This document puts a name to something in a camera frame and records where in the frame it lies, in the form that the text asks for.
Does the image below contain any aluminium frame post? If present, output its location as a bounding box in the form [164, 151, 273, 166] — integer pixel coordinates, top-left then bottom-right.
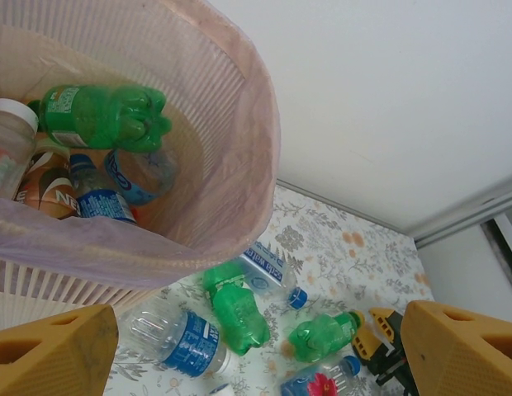
[412, 172, 512, 248]

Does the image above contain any aluminium wall base strip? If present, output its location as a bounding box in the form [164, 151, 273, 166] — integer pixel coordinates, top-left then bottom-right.
[275, 177, 416, 247]

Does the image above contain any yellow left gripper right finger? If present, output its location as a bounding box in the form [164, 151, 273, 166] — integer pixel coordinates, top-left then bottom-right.
[401, 299, 512, 396]

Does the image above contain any blue red-flower label bottle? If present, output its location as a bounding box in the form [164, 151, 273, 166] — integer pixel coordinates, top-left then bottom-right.
[278, 355, 363, 396]

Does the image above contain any soda water bottle blue cap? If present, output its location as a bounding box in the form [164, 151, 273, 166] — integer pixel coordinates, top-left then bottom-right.
[239, 241, 309, 310]

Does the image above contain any large clear bottle colourful label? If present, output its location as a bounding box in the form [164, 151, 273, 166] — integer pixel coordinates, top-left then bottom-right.
[103, 146, 178, 207]

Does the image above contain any floral patterned tablecloth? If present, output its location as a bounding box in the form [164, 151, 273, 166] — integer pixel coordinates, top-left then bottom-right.
[102, 181, 434, 396]

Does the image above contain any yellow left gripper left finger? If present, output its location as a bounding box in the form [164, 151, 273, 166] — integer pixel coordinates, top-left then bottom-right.
[0, 304, 119, 396]

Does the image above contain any green plastic bottle yellow cap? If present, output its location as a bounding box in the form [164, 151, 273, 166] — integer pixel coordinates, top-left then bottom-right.
[287, 309, 367, 364]
[201, 263, 272, 356]
[26, 84, 173, 153]

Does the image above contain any blue-label bottle blue cap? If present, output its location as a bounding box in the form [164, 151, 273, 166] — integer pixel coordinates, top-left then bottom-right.
[68, 153, 137, 226]

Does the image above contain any blue-label bottle white cap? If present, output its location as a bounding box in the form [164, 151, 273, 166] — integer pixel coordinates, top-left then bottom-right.
[127, 296, 233, 377]

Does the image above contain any pink mesh basket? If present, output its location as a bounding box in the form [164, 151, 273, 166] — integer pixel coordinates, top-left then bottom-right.
[0, 0, 282, 314]

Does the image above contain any copper brown latte bottle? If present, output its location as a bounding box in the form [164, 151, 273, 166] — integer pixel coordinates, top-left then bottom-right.
[14, 139, 82, 219]

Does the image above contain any pinkish clear bottle white cap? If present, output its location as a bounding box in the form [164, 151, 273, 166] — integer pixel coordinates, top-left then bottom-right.
[0, 97, 39, 199]

